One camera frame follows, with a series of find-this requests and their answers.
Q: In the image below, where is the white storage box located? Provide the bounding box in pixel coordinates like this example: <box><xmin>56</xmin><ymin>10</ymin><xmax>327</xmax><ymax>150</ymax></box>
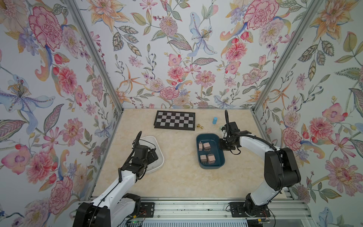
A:
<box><xmin>139</xmin><ymin>136</ymin><xmax>164</xmax><ymax>175</ymax></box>

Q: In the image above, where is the teal storage box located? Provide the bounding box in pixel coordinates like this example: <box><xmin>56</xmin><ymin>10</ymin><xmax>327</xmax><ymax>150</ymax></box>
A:
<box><xmin>196</xmin><ymin>133</ymin><xmax>225</xmax><ymax>169</ymax></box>

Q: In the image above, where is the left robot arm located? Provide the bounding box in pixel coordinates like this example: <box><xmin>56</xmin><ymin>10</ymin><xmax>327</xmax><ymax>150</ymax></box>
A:
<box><xmin>73</xmin><ymin>132</ymin><xmax>164</xmax><ymax>227</ymax></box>

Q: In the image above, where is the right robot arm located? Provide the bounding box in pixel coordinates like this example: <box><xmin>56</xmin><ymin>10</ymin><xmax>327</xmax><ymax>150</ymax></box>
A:
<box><xmin>220</xmin><ymin>110</ymin><xmax>301</xmax><ymax>217</ymax></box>

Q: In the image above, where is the black white chessboard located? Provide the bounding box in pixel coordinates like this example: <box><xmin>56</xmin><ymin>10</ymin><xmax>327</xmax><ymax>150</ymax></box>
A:
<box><xmin>154</xmin><ymin>111</ymin><xmax>196</xmax><ymax>131</ymax></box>

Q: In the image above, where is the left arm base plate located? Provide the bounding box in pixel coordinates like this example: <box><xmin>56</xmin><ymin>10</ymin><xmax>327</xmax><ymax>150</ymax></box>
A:
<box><xmin>127</xmin><ymin>202</ymin><xmax>155</xmax><ymax>218</ymax></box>

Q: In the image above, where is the aluminium rail frame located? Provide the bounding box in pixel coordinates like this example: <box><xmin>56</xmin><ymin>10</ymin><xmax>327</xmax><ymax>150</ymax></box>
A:
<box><xmin>130</xmin><ymin>198</ymin><xmax>315</xmax><ymax>227</ymax></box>

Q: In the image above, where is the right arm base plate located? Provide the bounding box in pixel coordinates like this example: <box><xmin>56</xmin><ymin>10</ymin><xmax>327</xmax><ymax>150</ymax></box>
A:
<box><xmin>229</xmin><ymin>201</ymin><xmax>271</xmax><ymax>218</ymax></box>

